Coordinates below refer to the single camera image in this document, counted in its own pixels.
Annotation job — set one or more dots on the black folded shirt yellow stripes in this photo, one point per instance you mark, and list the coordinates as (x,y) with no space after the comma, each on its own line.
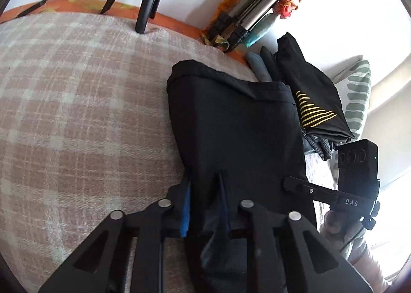
(318,103)

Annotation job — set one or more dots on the person right hand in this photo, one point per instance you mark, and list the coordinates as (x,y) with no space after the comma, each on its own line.
(345,235)

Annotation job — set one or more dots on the plaid beige bed blanket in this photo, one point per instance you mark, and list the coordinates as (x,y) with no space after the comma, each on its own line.
(78,141)

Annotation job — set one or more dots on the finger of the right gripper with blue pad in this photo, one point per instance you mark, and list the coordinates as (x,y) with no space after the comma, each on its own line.
(313,191)

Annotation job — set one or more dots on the green white patterned pillow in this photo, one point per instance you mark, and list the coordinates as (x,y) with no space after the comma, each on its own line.
(354,87)

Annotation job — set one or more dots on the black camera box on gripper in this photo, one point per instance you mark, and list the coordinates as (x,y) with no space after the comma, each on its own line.
(358,169)

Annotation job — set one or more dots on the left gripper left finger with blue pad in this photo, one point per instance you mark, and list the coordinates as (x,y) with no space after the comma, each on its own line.
(125,252)

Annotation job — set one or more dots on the black pants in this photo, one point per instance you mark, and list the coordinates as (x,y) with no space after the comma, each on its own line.
(222,124)

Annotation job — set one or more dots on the orange floral bed sheet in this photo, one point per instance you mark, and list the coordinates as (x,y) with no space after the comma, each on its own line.
(73,29)

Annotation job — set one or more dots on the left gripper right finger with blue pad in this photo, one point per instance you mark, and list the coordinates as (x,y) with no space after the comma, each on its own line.
(260,238)

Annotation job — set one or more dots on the folded silver tripod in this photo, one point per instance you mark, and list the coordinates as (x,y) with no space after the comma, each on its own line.
(257,1)

